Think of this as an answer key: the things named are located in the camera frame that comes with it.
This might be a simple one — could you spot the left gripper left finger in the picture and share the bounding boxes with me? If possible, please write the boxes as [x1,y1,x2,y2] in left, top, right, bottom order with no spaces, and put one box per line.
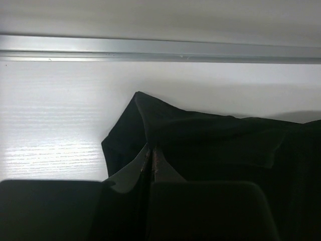
[1,146,150,240]

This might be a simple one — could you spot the black t shirt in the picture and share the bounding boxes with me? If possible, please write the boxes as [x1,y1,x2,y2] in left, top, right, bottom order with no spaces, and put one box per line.
[102,92,320,240]

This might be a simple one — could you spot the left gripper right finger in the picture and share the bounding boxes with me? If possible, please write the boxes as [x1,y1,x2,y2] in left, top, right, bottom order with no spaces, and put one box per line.
[146,148,279,240]

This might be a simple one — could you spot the aluminium table edge rail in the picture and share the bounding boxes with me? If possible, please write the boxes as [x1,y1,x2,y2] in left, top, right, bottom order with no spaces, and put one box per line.
[1,35,320,64]

